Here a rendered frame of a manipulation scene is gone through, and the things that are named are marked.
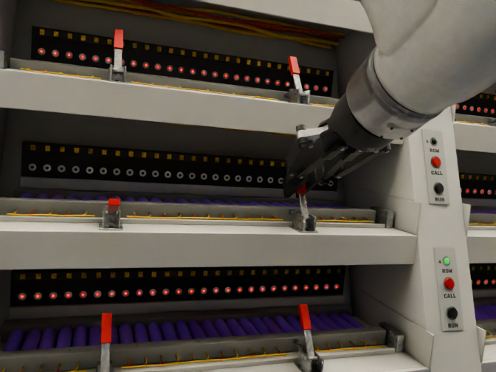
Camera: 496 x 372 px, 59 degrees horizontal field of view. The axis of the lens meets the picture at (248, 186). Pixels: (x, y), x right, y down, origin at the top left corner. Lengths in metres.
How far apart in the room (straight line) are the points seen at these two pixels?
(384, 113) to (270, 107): 0.24
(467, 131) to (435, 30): 0.48
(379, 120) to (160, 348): 0.40
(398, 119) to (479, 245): 0.40
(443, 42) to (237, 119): 0.33
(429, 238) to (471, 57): 0.40
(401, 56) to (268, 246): 0.31
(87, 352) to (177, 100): 0.34
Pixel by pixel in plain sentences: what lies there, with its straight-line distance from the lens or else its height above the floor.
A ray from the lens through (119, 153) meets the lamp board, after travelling 0.74.
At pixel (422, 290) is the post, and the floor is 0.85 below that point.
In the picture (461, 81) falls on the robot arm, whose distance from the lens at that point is 0.40.
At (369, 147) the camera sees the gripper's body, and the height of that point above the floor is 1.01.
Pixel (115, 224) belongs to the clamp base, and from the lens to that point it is 0.58.
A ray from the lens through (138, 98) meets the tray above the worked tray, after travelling 0.60.
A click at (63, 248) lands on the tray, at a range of 0.56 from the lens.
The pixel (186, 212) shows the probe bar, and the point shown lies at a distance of 0.63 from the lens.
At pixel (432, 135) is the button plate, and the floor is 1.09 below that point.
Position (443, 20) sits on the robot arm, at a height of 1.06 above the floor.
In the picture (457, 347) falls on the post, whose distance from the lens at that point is 0.76.
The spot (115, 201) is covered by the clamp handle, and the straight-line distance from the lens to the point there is 0.50.
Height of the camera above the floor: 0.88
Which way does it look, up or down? 11 degrees up
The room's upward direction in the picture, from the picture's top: 1 degrees counter-clockwise
